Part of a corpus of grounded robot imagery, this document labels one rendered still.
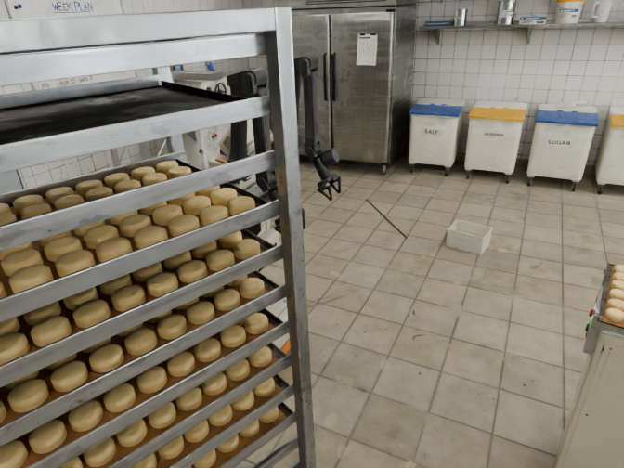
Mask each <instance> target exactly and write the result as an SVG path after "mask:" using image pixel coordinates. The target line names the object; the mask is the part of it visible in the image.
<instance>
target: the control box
mask: <svg viewBox="0 0 624 468"><path fill-rule="evenodd" d="M603 289H604V288H603V287H602V288H601V289H600V291H599V292H598V296H597V299H596V302H595V303H596V304H595V305H596V306H597V307H596V308H599V309H600V304H601V300H602V294H603ZM591 316H592V318H591V321H590V323H591V324H590V323H589V324H590V326H589V329H588V331H587V333H586V336H585V338H586V339H585V343H584V346H583V348H582V352H583V353H586V354H589V355H592V352H593V349H594V347H595V344H596V341H597V337H598V335H599V332H600V330H598V329H595V328H593V327H591V325H592V319H593V316H594V315H591Z"/></svg>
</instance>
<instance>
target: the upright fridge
mask: <svg viewBox="0 0 624 468"><path fill-rule="evenodd" d="M416 4H417V0H273V5H274V7H290V8H291V14H292V47H293V58H294V59H296V58H300V57H304V56H307V55H316V56H317V57H318V66H319V72H318V131H319V139H320V140H321V150H322V151H324V150H327V149H330V148H335V150H336V151H337V152H338V154H339V157H340V160H348V161H356V162H364V163H380V164H381V165H382V166H383V168H382V170H383V172H382V174H383V175H385V174H386V172H385V171H386V165H388V164H390V163H391V162H392V161H393V160H394V159H395V158H396V157H397V156H398V155H399V156H398V158H399V159H400V158H402V157H401V155H402V151H403V150H404V149H405V148H406V147H407V146H408V145H409V130H410V115H409V112H410V103H411V88H412V73H413V59H414V44H415V29H416V14H417V5H416ZM361 33H365V34H371V33H376V34H377V53H376V65H375V66H372V65H357V57H358V35H359V34H361ZM298 129H299V136H300V137H301V138H302V144H301V146H300V147H298V149H299V155H306V154H305V148H304V143H305V132H306V127H305V106H304V87H303V78H302V77H301V87H300V99H299V111H298ZM306 156H307V155H306Z"/></svg>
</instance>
